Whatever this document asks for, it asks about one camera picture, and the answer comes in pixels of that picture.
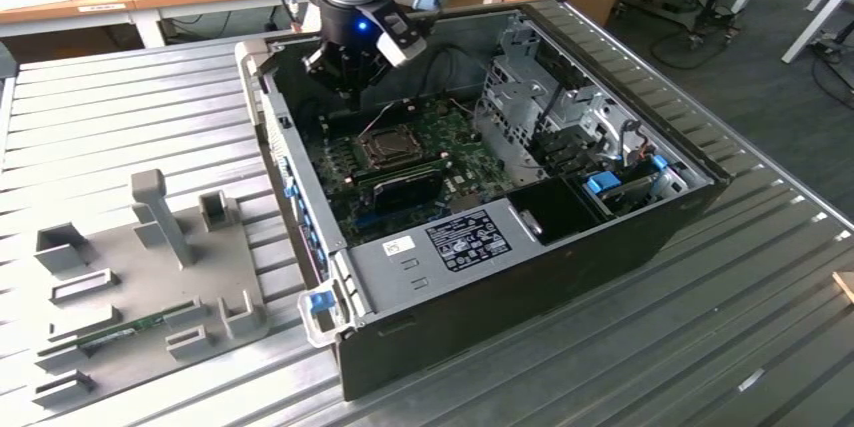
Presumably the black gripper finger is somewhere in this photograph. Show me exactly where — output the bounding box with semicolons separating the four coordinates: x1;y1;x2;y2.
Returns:
301;43;360;109
348;45;396;110

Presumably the black RAM slot bank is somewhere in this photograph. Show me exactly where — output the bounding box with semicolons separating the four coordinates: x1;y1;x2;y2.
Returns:
323;107;412;138

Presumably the CPU socket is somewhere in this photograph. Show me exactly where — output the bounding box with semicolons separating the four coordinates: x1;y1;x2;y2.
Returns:
352;121;432;172

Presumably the dark RAM stick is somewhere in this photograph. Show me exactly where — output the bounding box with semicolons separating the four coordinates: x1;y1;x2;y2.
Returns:
347;155;447;187

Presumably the metal drive cage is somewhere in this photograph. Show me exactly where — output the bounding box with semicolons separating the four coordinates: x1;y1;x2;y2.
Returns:
474;11;606;183

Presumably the green motherboard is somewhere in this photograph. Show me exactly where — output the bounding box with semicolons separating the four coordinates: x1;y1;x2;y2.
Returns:
303;94;535;248

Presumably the black graphics card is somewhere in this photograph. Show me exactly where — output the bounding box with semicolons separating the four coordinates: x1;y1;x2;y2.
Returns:
368;169;443;217

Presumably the blue disk carrier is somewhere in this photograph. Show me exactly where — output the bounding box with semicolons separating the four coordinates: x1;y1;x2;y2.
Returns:
582;170;627;197

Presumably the grey power supply unit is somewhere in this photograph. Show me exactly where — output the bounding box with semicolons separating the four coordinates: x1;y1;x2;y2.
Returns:
343;196;539;316

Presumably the silver hard disk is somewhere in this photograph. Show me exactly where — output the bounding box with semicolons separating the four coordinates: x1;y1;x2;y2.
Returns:
590;174;662;218

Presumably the grey parts rack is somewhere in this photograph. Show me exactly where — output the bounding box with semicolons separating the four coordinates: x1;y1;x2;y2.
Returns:
29;168;275;411

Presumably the black PC case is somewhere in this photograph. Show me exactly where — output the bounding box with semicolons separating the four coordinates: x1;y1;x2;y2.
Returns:
233;0;735;402

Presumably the green RAM stick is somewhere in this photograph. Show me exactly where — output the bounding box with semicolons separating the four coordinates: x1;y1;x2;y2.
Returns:
72;302;201;352

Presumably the wooden block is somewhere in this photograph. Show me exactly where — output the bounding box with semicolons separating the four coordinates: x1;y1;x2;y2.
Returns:
831;270;854;306

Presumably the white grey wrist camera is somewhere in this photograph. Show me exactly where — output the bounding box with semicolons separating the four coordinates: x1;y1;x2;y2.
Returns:
355;0;430;69

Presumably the black orange wire bundle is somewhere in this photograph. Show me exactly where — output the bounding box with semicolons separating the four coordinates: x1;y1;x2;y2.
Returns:
616;119;659;168

